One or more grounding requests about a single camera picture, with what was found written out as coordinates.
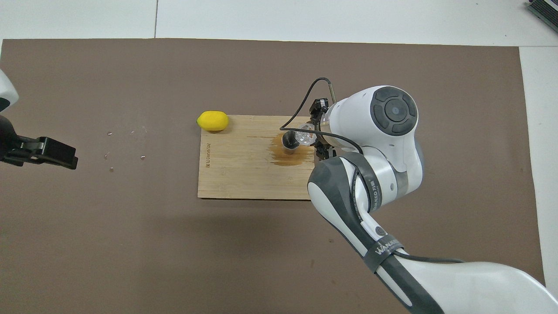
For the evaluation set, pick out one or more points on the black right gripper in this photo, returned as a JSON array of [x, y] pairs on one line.
[[325, 128]]

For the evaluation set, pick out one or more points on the yellow lemon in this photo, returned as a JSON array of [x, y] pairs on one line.
[[212, 121]]

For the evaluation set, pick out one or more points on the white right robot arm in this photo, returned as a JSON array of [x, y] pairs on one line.
[[370, 131]]

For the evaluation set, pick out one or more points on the small clear glass cup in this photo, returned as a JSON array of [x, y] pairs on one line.
[[305, 136]]

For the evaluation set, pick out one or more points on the grey ribbed device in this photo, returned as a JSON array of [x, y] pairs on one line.
[[547, 11]]

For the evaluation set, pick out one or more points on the bamboo cutting board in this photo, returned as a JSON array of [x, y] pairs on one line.
[[235, 174]]

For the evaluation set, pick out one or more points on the brown table mat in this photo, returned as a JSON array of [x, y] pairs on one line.
[[174, 261]]

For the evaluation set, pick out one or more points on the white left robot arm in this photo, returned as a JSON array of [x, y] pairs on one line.
[[5, 91]]

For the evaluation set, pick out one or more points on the steel jigger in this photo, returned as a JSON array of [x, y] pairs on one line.
[[290, 150]]

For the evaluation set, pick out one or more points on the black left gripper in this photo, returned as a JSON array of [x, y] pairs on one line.
[[8, 144]]

